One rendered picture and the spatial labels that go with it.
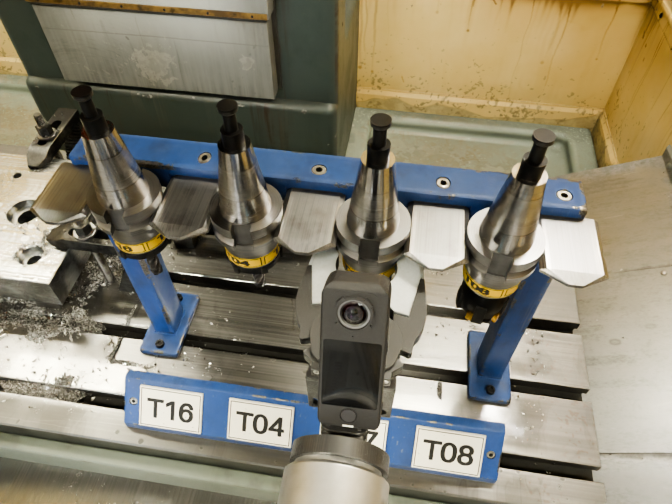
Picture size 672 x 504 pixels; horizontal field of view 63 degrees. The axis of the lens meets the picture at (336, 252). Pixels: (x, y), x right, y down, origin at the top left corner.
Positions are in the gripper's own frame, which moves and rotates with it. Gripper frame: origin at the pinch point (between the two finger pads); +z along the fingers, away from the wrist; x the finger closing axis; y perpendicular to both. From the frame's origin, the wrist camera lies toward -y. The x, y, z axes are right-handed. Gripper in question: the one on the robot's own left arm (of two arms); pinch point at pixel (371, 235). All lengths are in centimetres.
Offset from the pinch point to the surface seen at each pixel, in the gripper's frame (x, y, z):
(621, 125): 54, 48, 82
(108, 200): -22.0, -4.5, -3.1
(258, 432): -10.9, 25.9, -10.7
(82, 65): -64, 27, 57
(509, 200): 10.1, -8.5, -2.0
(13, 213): -53, 22, 14
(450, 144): 15, 64, 87
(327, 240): -3.4, -2.6, -3.2
